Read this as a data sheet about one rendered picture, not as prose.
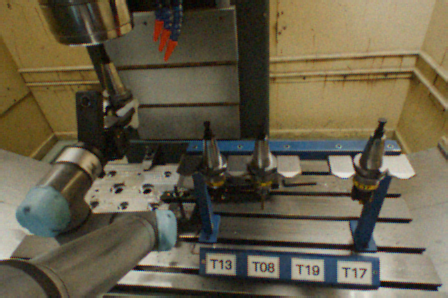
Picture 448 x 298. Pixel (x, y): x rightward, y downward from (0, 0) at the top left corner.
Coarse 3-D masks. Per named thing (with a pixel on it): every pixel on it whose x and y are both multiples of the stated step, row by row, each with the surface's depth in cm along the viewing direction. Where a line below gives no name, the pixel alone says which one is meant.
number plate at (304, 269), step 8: (296, 264) 76; (304, 264) 75; (312, 264) 75; (320, 264) 75; (296, 272) 76; (304, 272) 75; (312, 272) 75; (320, 272) 75; (312, 280) 75; (320, 280) 75
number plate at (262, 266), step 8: (248, 256) 78; (256, 256) 77; (264, 256) 77; (248, 264) 78; (256, 264) 77; (264, 264) 77; (272, 264) 77; (248, 272) 78; (256, 272) 77; (264, 272) 77; (272, 272) 77
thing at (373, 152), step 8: (384, 136) 57; (368, 144) 58; (376, 144) 57; (384, 144) 57; (368, 152) 59; (376, 152) 58; (360, 160) 61; (368, 160) 59; (376, 160) 59; (376, 168) 60
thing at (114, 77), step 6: (102, 66) 65; (108, 66) 65; (114, 66) 66; (102, 72) 66; (108, 72) 65; (114, 72) 66; (108, 78) 66; (114, 78) 66; (120, 78) 68; (108, 84) 67; (114, 84) 67; (120, 84) 67; (108, 90) 67; (114, 90) 67; (120, 90) 68
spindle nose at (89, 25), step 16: (48, 0) 51; (64, 0) 50; (80, 0) 51; (96, 0) 52; (112, 0) 53; (128, 0) 58; (48, 16) 53; (64, 16) 52; (80, 16) 52; (96, 16) 53; (112, 16) 54; (128, 16) 58; (64, 32) 54; (80, 32) 53; (96, 32) 54; (112, 32) 56; (128, 32) 59
